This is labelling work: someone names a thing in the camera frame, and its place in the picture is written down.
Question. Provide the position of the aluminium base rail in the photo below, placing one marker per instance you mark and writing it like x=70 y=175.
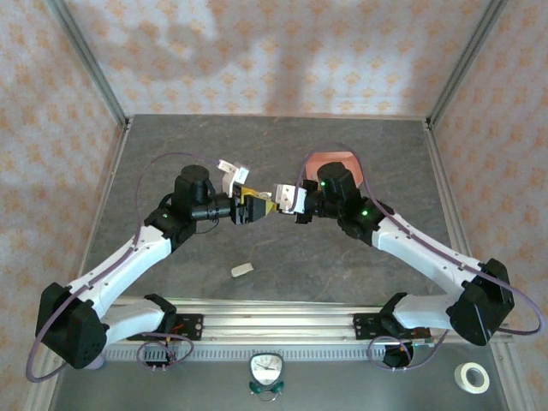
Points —
x=278 y=323

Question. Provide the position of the salmon pink plastic tray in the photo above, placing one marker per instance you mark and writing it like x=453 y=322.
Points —
x=342 y=157

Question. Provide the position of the white masking tape roll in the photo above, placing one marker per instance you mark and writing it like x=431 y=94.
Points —
x=459 y=377

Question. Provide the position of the aluminium frame post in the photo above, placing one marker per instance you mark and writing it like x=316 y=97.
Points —
x=90 y=60
x=466 y=60

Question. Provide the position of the aluminium table edge rail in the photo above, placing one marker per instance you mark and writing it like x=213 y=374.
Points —
x=278 y=115
x=443 y=171
x=112 y=171

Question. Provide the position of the green circuit board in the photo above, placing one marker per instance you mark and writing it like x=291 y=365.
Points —
x=424 y=343

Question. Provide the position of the small green-based timer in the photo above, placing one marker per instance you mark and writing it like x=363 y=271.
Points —
x=266 y=370

